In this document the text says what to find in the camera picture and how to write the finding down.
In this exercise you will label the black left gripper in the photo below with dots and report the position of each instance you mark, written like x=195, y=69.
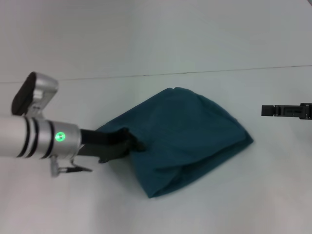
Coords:
x=104, y=143

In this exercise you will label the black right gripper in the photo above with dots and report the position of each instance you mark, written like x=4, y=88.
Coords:
x=306, y=111

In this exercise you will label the blue FREE print T-shirt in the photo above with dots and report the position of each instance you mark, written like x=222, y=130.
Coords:
x=185, y=136

